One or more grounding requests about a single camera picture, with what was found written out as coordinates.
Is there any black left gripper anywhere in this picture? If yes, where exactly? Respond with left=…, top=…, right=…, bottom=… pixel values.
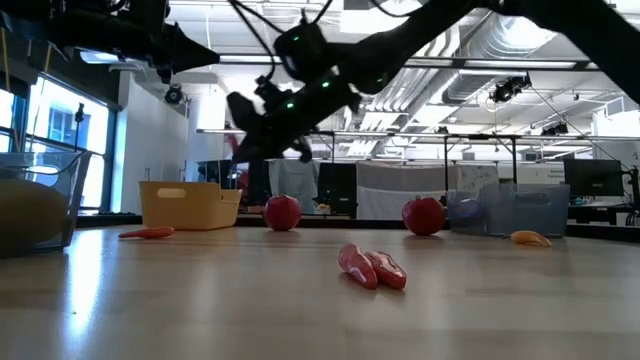
left=63, top=0, right=222, bottom=73

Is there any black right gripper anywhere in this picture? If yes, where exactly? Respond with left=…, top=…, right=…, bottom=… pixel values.
left=231, top=74, right=362, bottom=164

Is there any orange toy chili pepper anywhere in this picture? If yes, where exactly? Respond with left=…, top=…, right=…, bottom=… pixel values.
left=503, top=229, right=554, bottom=249

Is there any gray cloth cover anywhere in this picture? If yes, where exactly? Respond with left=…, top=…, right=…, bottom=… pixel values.
left=268, top=158, right=319, bottom=214

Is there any yellow plastic basket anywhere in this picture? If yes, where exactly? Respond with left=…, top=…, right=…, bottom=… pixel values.
left=138, top=180, right=244, bottom=232

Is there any white cloth cover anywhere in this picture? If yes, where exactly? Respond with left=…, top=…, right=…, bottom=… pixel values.
left=356, top=161, right=500, bottom=221

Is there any gray translucent plastic basket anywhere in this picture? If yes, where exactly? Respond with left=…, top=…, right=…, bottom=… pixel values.
left=0, top=151, right=94, bottom=257
left=445, top=183, right=572, bottom=238

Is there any long ceiling light bar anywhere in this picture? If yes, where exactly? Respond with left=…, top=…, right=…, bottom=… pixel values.
left=79, top=49, right=601, bottom=70

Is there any black computer monitor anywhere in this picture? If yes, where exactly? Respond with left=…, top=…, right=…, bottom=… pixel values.
left=563, top=158, right=625, bottom=198

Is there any black ceiling-mounted camera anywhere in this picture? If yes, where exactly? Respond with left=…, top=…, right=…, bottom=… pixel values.
left=164, top=83, right=185, bottom=105
left=541, top=121, right=570, bottom=137
left=489, top=74, right=532, bottom=105

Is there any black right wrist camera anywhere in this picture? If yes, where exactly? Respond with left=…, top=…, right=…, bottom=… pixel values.
left=225, top=74, right=284, bottom=134

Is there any black background workstation frame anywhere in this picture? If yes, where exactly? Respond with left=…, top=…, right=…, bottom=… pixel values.
left=197, top=128, right=640, bottom=201

